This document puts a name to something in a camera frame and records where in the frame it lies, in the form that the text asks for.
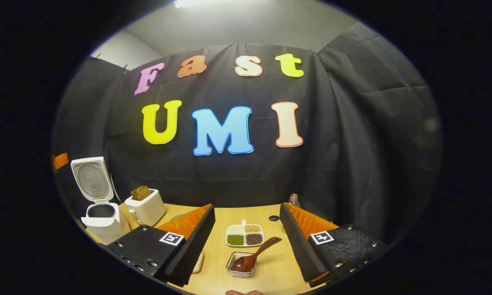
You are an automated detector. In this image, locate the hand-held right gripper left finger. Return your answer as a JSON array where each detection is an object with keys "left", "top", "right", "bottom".
[{"left": 106, "top": 204, "right": 216, "bottom": 287}]

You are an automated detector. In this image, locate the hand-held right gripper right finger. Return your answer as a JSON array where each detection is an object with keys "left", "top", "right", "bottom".
[{"left": 280, "top": 202, "right": 388, "bottom": 287}]

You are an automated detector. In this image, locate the metal wire chopstick holder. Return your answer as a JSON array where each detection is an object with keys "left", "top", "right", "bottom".
[{"left": 226, "top": 251, "right": 258, "bottom": 278}]

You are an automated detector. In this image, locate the brown wooden spoon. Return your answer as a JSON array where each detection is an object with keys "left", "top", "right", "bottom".
[{"left": 230, "top": 236, "right": 282, "bottom": 274}]

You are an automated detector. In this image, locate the white rice cooker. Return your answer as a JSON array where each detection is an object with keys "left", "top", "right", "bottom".
[{"left": 70, "top": 157, "right": 131, "bottom": 245}]

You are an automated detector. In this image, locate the white toaster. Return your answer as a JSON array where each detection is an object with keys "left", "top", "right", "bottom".
[{"left": 124, "top": 188, "right": 167, "bottom": 227}]

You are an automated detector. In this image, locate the white divided bean dish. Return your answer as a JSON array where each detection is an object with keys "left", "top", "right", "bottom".
[{"left": 225, "top": 220, "right": 265, "bottom": 247}]

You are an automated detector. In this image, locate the brown toast slice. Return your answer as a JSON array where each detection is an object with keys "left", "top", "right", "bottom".
[{"left": 131, "top": 186, "right": 151, "bottom": 201}]

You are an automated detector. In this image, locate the black backdrop cloth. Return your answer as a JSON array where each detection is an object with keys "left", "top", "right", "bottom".
[{"left": 52, "top": 23, "right": 442, "bottom": 246}]

